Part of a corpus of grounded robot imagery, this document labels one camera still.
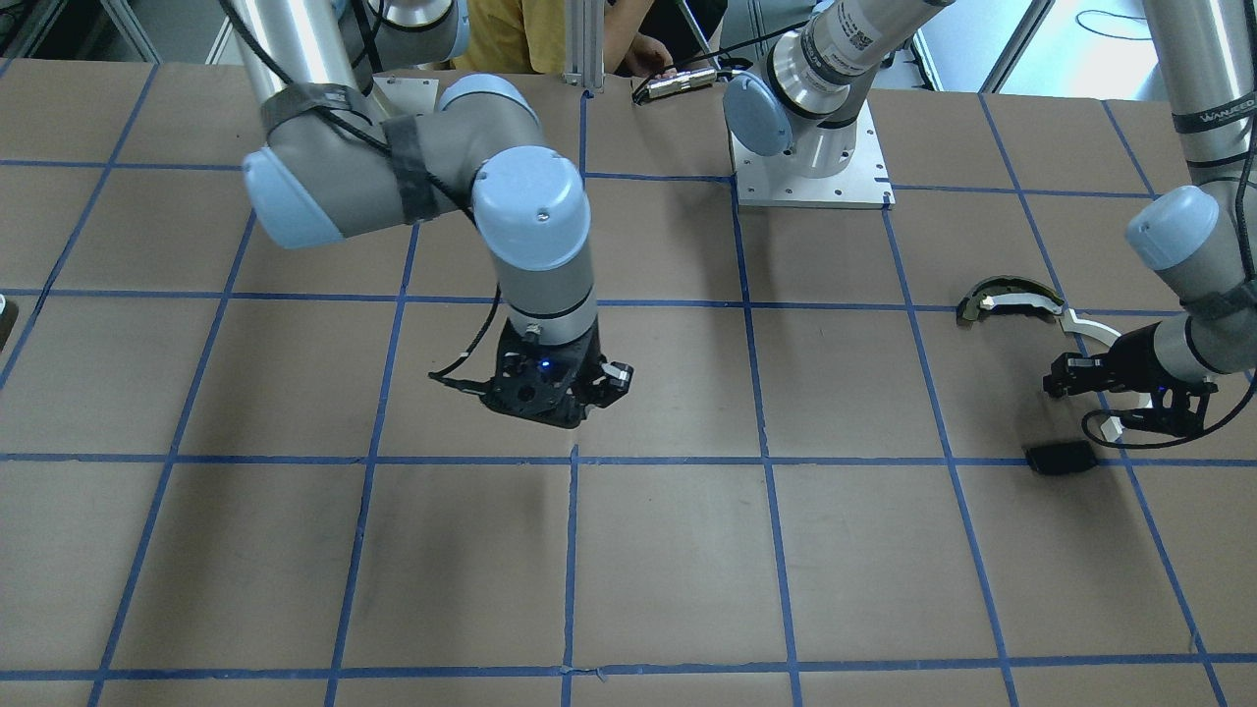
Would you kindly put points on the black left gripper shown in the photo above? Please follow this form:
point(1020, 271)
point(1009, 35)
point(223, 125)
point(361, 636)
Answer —
point(1131, 355)

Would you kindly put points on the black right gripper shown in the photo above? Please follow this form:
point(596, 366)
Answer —
point(590, 365)

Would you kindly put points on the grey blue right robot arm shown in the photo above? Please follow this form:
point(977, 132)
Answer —
point(336, 164)

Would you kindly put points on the white curved plastic arc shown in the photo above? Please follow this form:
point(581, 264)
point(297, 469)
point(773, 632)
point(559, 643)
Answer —
point(1111, 428)

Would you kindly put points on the black rectangular plastic part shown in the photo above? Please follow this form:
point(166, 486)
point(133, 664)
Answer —
point(1060, 458)

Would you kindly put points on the curved brake shoe part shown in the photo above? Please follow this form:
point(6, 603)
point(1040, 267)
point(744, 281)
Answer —
point(1008, 295)

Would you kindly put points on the person in yellow shirt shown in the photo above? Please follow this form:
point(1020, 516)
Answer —
point(641, 39)

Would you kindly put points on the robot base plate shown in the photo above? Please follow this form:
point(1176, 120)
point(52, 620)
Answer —
point(394, 96)
point(838, 169)

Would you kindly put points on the aluminium frame post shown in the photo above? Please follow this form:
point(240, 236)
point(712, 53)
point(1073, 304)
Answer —
point(583, 64)

